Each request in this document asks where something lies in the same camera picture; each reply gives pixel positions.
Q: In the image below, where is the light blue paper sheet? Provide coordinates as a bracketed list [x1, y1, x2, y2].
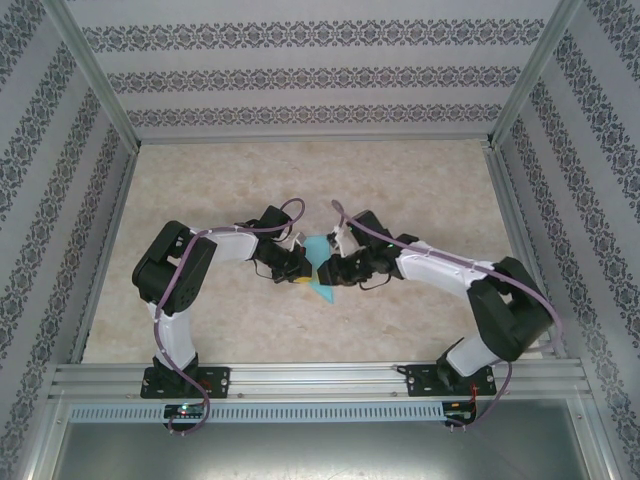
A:
[302, 234, 337, 306]

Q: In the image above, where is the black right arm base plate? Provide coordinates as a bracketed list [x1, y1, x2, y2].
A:
[405, 363, 497, 399]

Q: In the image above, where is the aluminium table side rail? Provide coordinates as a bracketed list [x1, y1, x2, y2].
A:
[69, 149, 141, 364]
[482, 144, 569, 359]

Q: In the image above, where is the aluminium mounting rail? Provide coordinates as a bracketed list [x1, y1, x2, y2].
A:
[49, 362, 586, 401]

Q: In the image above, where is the aluminium frame post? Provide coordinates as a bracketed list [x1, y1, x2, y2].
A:
[487, 0, 584, 149]
[47, 0, 144, 154]

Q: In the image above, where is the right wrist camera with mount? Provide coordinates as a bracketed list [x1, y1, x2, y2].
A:
[327, 227, 354, 256]

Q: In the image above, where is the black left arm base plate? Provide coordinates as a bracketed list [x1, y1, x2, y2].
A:
[140, 366, 232, 400]

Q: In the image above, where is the grey metal sheet panel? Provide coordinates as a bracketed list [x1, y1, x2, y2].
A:
[29, 422, 616, 480]

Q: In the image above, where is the aluminium table back rail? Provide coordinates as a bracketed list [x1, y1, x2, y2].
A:
[137, 132, 494, 147]

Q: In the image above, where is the grey slotted cable duct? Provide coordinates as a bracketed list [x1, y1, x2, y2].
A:
[69, 403, 446, 424]

